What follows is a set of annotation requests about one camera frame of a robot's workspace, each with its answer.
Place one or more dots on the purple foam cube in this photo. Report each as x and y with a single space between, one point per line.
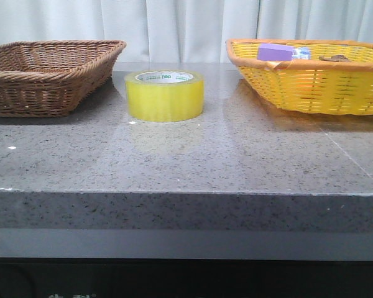
274 52

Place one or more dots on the grey curtain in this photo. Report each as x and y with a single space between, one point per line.
184 31

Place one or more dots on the brown wicker basket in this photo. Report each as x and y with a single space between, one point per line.
51 78

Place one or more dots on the brown toy lion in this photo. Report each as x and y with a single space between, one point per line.
334 58

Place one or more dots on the yellow packing tape roll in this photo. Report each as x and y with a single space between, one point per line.
164 95

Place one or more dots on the blue white labelled can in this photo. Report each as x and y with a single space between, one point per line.
301 53

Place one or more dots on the yellow woven basket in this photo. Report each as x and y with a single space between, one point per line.
310 86

